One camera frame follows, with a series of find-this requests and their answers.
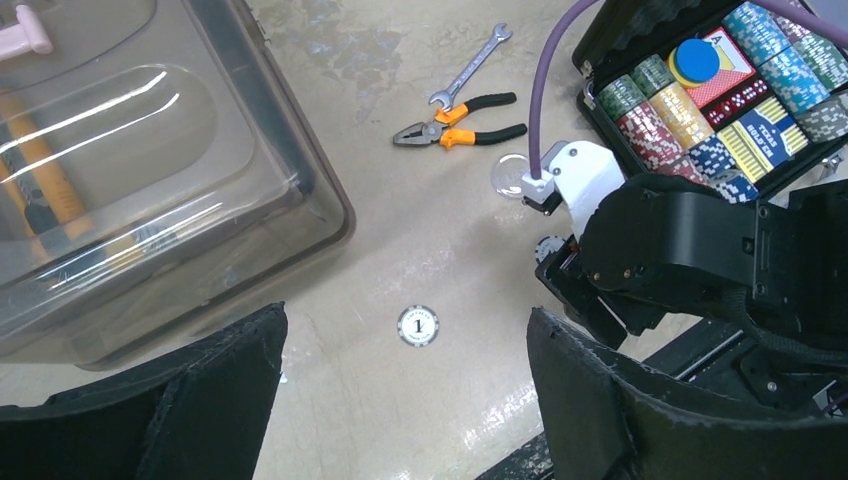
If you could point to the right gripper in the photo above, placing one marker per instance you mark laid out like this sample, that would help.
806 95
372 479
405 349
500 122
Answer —
609 318

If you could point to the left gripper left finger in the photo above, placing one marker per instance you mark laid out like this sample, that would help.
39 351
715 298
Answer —
198 412

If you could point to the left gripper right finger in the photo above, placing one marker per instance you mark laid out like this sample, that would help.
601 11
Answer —
607 416

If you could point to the white poker chip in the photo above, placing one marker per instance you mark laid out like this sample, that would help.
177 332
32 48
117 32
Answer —
546 246
418 326

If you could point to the clear round disc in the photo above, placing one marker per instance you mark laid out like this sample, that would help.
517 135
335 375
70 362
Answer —
507 173

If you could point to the yellow blue card deck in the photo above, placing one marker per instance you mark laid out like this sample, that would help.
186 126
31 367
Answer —
763 139

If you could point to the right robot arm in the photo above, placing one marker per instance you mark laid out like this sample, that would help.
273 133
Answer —
662 245

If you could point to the red green chip row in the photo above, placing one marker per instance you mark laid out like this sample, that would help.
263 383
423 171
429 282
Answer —
626 104

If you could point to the translucent brown storage box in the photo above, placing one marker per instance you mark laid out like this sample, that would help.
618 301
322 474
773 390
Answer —
155 169

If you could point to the yellow green chip row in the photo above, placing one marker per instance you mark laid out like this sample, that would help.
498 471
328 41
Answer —
708 155

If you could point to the black poker case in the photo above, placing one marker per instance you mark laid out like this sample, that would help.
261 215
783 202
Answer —
624 33

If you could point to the red dice in case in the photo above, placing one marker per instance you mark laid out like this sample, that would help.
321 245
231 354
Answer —
732 104

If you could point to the blue round button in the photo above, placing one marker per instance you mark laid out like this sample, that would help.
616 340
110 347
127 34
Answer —
694 62

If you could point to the silver wrench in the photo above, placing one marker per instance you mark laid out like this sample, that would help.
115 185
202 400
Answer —
445 98

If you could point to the red card deck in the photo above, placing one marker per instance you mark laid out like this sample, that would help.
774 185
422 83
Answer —
734 69

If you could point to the light blue chip row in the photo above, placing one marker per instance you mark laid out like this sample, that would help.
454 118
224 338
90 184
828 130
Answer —
773 56

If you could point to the purple chip row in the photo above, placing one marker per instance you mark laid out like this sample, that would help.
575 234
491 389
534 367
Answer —
826 121

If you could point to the black metal table frame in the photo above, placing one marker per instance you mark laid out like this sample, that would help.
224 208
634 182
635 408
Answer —
719 358

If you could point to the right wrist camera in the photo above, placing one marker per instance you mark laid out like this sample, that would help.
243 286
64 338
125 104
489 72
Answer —
578 174

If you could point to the pink box handle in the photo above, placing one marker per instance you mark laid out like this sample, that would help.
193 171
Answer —
26 35

